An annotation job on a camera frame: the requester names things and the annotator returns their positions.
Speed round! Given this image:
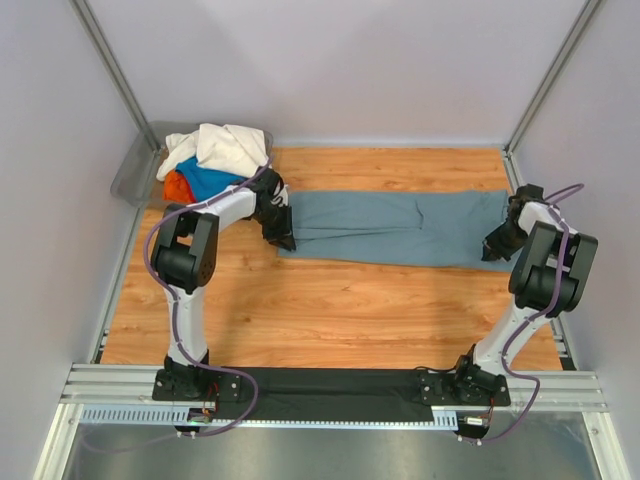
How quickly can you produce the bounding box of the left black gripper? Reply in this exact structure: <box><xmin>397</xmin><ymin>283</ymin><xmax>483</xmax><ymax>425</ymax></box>
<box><xmin>252</xmin><ymin>204</ymin><xmax>296</xmax><ymax>253</ymax></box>

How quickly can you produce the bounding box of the aluminium corner post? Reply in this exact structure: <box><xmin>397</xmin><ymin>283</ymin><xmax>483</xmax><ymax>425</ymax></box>
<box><xmin>69</xmin><ymin>0</ymin><xmax>160</xmax><ymax>151</ymax></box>
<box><xmin>504</xmin><ymin>0</ymin><xmax>606</xmax><ymax>154</ymax></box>

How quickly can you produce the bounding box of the right aluminium corner post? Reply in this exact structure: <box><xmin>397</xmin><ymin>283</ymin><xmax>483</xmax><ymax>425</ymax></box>
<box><xmin>504</xmin><ymin>0</ymin><xmax>606</xmax><ymax>154</ymax></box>

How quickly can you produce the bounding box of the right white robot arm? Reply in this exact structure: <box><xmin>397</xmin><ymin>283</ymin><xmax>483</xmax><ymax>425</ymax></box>
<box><xmin>450</xmin><ymin>183</ymin><xmax>598</xmax><ymax>404</ymax></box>

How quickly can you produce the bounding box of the grey-blue t shirt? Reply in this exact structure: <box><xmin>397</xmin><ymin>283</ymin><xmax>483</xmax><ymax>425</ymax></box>
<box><xmin>278</xmin><ymin>190</ymin><xmax>517</xmax><ymax>272</ymax></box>

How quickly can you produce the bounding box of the left aluminium corner post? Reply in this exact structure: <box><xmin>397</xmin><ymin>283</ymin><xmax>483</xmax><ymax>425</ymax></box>
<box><xmin>69</xmin><ymin>0</ymin><xmax>160</xmax><ymax>151</ymax></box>

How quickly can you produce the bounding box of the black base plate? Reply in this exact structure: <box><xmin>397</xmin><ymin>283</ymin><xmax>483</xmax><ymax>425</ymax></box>
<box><xmin>152</xmin><ymin>366</ymin><xmax>511</xmax><ymax>423</ymax></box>

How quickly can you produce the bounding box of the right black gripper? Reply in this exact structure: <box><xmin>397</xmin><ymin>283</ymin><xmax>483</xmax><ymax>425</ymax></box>
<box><xmin>481</xmin><ymin>222</ymin><xmax>527</xmax><ymax>264</ymax></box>

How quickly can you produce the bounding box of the grey slotted cable duct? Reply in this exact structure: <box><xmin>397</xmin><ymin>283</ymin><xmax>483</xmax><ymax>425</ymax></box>
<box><xmin>79</xmin><ymin>404</ymin><xmax>458</xmax><ymax>432</ymax></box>

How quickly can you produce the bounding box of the white t shirt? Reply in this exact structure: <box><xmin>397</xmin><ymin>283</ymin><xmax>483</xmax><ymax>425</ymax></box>
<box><xmin>156</xmin><ymin>123</ymin><xmax>269</xmax><ymax>182</ymax></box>

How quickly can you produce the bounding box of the blue t shirt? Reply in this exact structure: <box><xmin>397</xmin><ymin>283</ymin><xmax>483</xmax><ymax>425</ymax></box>
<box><xmin>174</xmin><ymin>157</ymin><xmax>246</xmax><ymax>203</ymax></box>

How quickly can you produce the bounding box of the orange t shirt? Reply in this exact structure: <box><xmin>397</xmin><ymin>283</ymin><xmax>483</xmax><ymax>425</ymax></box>
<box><xmin>163</xmin><ymin>170</ymin><xmax>196</xmax><ymax>205</ymax></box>

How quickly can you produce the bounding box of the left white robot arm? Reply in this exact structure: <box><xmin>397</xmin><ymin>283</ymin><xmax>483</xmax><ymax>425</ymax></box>
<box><xmin>150</xmin><ymin>167</ymin><xmax>296</xmax><ymax>401</ymax></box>

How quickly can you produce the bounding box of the grey plastic bin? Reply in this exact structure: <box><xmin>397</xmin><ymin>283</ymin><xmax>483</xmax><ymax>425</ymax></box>
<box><xmin>111</xmin><ymin>122</ymin><xmax>282</xmax><ymax>209</ymax></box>

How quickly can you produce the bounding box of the aluminium rail frame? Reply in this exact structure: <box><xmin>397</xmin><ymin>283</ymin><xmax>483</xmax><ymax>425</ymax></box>
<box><xmin>61</xmin><ymin>364</ymin><xmax>608</xmax><ymax>412</ymax></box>

